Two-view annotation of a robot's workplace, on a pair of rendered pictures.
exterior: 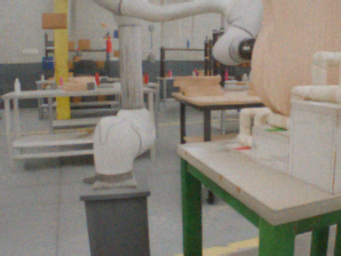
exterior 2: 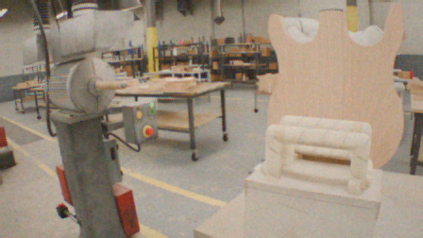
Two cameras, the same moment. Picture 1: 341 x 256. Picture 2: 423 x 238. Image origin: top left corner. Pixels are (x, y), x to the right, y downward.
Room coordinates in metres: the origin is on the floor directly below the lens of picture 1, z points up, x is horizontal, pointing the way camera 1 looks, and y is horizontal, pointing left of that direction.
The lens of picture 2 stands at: (0.34, -0.63, 1.35)
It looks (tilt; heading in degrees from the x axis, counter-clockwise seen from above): 13 degrees down; 60
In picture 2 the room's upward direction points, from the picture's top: 3 degrees counter-clockwise
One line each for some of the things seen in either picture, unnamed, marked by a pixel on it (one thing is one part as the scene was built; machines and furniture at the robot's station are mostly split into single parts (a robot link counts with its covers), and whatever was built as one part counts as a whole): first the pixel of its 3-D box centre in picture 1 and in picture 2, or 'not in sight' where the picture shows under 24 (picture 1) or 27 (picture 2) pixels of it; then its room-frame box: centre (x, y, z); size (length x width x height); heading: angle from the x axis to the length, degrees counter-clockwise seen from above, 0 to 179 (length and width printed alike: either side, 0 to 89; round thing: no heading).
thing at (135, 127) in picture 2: not in sight; (129, 127); (0.66, 0.83, 0.99); 0.24 x 0.21 x 0.26; 114
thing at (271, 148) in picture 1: (310, 143); not in sight; (0.90, -0.24, 0.98); 0.27 x 0.16 x 0.09; 118
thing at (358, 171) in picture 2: not in sight; (359, 167); (0.76, -0.40, 1.15); 0.03 x 0.03 x 0.09
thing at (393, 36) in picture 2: not in sight; (387, 26); (0.96, -0.36, 1.41); 0.07 x 0.04 x 0.10; 117
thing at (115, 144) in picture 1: (114, 143); not in sight; (1.39, 0.44, 0.87); 0.18 x 0.16 x 0.22; 167
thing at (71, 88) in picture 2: not in sight; (78, 85); (0.40, 0.81, 1.25); 0.41 x 0.27 x 0.26; 114
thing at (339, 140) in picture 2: not in sight; (316, 137); (0.72, -0.33, 1.20); 0.20 x 0.03 x 0.03; 117
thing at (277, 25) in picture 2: not in sight; (283, 30); (0.84, -0.12, 1.40); 0.07 x 0.04 x 0.09; 117
